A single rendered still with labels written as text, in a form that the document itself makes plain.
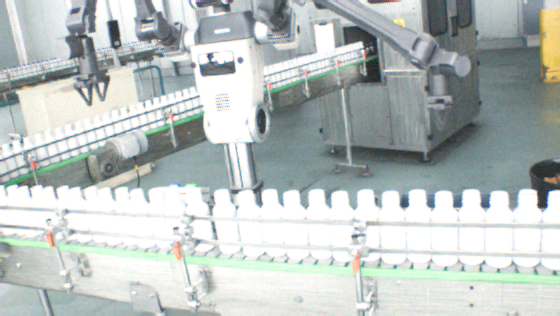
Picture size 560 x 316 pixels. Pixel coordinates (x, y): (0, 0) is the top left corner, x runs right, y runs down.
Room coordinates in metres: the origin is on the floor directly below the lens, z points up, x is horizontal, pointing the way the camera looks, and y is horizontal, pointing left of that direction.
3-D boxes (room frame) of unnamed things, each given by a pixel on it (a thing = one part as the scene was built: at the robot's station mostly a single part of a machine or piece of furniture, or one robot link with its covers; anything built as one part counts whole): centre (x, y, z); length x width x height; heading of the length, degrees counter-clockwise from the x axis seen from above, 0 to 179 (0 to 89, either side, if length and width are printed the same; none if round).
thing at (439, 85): (1.38, -0.49, 1.33); 0.10 x 0.07 x 0.07; 156
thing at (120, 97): (5.38, 1.92, 0.59); 1.10 x 0.62 x 1.18; 138
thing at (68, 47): (1.54, 0.53, 1.60); 0.12 x 0.09 x 0.12; 156
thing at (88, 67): (1.58, 0.51, 1.51); 0.10 x 0.07 x 0.07; 156
